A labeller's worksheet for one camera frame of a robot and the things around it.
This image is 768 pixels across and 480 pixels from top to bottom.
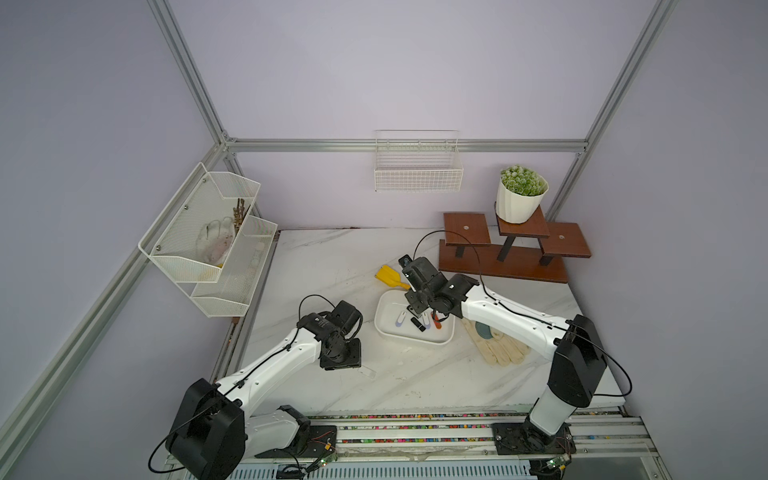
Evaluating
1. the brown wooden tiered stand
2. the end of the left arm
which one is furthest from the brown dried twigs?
the brown wooden tiered stand

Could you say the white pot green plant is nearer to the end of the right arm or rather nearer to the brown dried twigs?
the end of the right arm

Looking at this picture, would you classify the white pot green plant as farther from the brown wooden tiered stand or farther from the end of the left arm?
the end of the left arm

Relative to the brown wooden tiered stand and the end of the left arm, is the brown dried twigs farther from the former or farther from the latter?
the brown wooden tiered stand

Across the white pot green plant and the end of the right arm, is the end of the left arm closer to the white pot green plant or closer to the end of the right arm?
the end of the right arm

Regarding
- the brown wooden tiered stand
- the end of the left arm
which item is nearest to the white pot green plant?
the brown wooden tiered stand

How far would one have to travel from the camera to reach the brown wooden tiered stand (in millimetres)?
939

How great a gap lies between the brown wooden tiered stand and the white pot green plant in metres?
0.06

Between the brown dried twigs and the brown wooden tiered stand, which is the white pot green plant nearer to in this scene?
the brown wooden tiered stand

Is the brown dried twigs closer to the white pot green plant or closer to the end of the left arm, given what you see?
the end of the left arm

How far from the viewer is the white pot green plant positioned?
2.74 feet
